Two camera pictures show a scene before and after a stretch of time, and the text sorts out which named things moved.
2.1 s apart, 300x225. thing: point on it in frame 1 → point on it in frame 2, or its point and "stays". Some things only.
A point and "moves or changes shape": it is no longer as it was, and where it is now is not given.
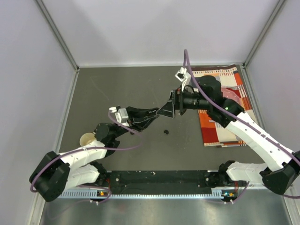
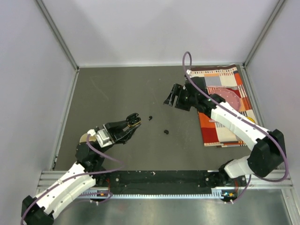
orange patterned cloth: [214, 132] stays
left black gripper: [138, 118] → [119, 135]
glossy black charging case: [152, 112] moves or changes shape
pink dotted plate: [228, 94] stays
